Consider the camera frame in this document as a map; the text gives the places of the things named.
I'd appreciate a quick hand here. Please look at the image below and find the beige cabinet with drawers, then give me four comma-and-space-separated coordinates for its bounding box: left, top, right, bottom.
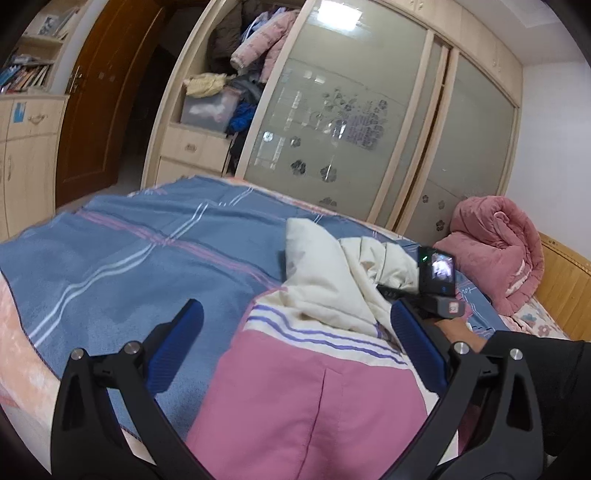
0, 94, 68, 241

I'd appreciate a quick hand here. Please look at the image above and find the blue striped bed blanket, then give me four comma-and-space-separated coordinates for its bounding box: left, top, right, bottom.
0, 174, 509, 441

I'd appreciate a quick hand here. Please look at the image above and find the yellow cloth on box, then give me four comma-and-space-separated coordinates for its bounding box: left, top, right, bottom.
183, 72, 235, 98

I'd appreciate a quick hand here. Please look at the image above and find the beige bookshelf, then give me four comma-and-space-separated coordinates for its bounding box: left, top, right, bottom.
1, 0, 87, 94

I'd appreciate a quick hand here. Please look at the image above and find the person's right hand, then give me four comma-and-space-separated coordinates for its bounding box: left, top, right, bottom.
434, 318, 487, 352

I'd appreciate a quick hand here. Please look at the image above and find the row of books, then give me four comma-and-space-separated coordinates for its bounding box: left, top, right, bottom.
0, 54, 53, 94

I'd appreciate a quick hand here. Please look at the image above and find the pink fleece bed cover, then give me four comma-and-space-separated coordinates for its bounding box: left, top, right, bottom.
1, 269, 121, 470

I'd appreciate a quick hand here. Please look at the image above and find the dark sleeved right forearm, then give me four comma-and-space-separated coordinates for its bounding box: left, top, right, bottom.
482, 331, 590, 479

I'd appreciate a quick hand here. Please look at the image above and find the hanging dark jacket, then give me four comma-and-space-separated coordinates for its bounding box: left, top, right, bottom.
206, 0, 264, 75

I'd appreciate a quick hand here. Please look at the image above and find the wooden bed headboard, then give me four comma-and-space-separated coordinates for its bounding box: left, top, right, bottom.
535, 232, 591, 341

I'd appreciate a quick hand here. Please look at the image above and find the floral bed sheet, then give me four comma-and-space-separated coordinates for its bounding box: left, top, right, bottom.
501, 297, 569, 340

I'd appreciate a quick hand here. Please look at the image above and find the grey clothes pile in wardrobe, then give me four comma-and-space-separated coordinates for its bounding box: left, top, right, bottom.
228, 75, 264, 106

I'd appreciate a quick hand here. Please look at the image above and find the clear plastic storage box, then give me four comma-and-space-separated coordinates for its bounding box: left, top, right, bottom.
180, 88, 240, 132

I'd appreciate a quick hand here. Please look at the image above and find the rolled pink quilt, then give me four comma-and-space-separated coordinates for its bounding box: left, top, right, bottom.
435, 196, 545, 316

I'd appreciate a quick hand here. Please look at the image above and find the framed photo on shelf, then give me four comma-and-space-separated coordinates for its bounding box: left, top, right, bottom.
38, 14, 60, 37

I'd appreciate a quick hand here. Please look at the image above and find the hanging pink puffer jacket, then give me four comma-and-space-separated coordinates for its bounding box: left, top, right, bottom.
230, 10, 300, 84

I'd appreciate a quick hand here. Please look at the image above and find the blue garment in wardrobe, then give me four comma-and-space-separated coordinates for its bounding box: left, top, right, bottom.
226, 101, 257, 135

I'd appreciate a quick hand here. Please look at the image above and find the brown wooden door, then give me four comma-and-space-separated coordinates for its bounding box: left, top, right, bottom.
55, 1, 166, 207

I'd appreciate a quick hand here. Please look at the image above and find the beige sliding-door wardrobe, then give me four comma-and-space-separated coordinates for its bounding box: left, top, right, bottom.
141, 1, 523, 244

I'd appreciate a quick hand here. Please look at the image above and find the pink and cream padded jacket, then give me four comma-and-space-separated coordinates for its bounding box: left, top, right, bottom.
186, 218, 437, 479

